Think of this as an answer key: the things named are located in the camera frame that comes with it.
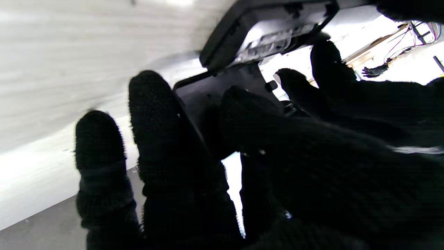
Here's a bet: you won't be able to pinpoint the brown cardboard box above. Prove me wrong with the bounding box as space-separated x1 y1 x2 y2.
346 51 379 69

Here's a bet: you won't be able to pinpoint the black remote control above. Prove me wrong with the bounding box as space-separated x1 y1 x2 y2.
199 0 340 74

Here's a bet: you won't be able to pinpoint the black battery cover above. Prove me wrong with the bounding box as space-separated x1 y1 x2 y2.
173 62 280 161

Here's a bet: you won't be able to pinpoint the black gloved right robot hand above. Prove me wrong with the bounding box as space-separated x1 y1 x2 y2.
75 69 444 250

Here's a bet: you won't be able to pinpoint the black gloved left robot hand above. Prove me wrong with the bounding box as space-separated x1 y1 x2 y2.
274 33 444 146

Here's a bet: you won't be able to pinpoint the tangled background cables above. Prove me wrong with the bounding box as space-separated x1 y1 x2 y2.
382 20 443 60

